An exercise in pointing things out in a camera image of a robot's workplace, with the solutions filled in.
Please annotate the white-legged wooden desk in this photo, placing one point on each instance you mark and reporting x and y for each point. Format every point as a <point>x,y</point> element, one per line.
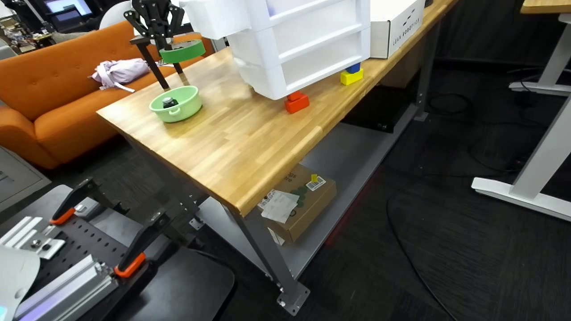
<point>535,171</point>

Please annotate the white curved cover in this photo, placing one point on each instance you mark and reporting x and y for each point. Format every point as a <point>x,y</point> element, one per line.
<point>14,276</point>

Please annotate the white metal bracket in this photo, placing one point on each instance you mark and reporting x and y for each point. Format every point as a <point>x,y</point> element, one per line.
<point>28,237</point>

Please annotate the orange sofa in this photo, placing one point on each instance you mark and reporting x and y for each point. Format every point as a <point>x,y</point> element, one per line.
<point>53,77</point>

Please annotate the dark wooden stand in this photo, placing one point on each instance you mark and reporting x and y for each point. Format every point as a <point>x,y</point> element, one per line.
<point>153,66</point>

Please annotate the white paper sheet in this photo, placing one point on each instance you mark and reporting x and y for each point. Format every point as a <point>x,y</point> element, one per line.
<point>278,205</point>

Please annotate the dark grey side platform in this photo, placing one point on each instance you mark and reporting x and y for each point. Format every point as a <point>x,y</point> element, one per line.
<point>183,291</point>

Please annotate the computer monitor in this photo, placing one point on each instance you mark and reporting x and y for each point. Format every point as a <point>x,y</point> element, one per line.
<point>67,7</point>

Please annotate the yellow toy block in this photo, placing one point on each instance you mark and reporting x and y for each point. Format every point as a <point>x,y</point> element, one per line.
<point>349,77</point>

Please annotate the green masking tape roll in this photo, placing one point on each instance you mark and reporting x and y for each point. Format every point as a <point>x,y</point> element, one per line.
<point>183,54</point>

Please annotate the black perforated breadboard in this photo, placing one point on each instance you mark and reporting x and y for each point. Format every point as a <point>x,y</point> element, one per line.
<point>94,243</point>

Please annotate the black can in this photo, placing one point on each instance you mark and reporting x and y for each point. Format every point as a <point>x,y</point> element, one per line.
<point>171,102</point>

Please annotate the white cardboard box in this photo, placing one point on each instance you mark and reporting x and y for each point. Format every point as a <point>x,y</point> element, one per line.
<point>394,27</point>

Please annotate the aluminium profile bar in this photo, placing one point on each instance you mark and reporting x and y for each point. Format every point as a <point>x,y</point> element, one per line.
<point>64,291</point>

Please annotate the white plastic open drawer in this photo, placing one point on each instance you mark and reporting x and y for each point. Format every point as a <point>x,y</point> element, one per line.
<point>214,18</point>

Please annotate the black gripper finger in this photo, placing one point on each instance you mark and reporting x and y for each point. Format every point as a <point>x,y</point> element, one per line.
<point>171,34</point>
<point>157,34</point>

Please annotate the white plastic drawer cabinet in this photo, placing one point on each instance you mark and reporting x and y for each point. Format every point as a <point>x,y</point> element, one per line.
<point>308,46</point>

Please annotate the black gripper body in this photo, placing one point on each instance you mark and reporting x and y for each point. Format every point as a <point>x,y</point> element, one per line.
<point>157,11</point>

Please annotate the labelled brown cardboard box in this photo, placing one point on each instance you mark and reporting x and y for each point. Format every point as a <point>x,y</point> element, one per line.
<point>312,209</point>

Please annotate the grey metal table frame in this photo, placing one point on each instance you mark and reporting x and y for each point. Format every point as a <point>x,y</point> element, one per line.
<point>265,250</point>

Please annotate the blue toy block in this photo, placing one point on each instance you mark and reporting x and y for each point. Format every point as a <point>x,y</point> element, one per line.
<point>353,66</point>

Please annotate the black box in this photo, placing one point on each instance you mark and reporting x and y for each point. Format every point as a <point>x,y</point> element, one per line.
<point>380,107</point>

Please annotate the red toy block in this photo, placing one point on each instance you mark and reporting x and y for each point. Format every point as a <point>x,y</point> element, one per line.
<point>296,102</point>

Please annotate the light green plastic bowl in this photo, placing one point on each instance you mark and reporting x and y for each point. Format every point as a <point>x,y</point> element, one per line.
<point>189,111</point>

